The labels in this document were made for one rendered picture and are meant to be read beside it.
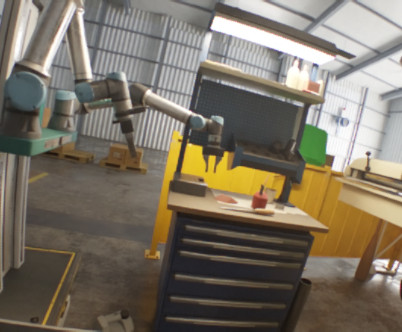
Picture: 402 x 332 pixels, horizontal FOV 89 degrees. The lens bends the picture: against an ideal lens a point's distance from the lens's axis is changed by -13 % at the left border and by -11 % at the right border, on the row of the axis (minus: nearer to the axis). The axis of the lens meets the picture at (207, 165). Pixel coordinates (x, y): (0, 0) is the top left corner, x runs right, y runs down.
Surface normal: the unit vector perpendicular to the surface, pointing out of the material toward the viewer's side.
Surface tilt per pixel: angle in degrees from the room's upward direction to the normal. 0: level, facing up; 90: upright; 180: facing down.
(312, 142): 84
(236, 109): 90
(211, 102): 90
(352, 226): 90
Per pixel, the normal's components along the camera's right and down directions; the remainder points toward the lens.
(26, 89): 0.59, 0.36
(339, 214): 0.20, 0.17
